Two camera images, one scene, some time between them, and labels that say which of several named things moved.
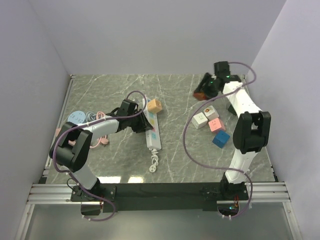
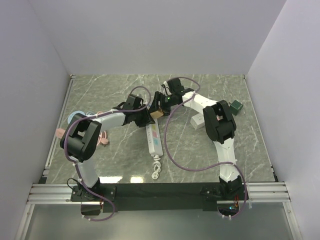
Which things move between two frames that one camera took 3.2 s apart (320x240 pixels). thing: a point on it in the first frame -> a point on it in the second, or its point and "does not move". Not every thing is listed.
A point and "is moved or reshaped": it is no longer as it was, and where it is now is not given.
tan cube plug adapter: [154, 106] is moved or reshaped
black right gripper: [208, 94] -> [158, 97]
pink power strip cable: [104, 140] does not move
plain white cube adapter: [199, 120] does not move
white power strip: [152, 135] does not move
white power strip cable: [154, 159] -> [157, 167]
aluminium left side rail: [57, 129] does not move
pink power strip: [57, 131] does not move
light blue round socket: [76, 117] does not move
